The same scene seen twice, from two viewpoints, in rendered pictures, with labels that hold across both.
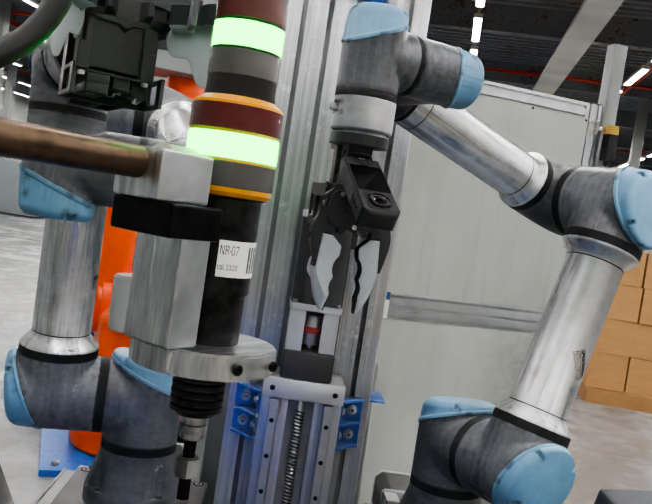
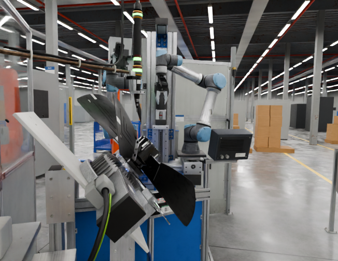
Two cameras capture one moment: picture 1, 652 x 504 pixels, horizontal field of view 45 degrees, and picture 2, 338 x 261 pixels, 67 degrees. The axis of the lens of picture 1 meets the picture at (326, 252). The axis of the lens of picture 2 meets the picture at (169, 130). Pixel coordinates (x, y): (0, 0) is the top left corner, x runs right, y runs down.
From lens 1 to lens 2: 84 cm
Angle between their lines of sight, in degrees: 3
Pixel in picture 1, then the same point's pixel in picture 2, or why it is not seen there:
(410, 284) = (188, 112)
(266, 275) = (150, 106)
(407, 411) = not seen: hidden behind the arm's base
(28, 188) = (108, 87)
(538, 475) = (204, 132)
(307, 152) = (155, 80)
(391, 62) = (164, 59)
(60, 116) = (111, 75)
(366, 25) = (159, 53)
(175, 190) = (131, 74)
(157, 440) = not seen: hidden behind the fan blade
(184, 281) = (134, 83)
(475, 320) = not seen: hidden behind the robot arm
